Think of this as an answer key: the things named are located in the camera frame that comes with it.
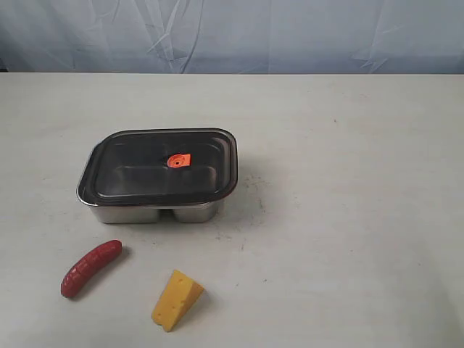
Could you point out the dark transparent lunch box lid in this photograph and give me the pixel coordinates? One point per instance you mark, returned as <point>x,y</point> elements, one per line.
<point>160,168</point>

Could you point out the yellow toy cheese wedge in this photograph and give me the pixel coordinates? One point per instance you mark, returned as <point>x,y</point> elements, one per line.
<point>178,296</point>

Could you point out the red toy sausage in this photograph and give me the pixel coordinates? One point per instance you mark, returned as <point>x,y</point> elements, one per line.
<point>88,266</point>

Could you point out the stainless steel lunch box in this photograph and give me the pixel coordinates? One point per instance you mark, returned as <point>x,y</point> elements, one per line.
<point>143,213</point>

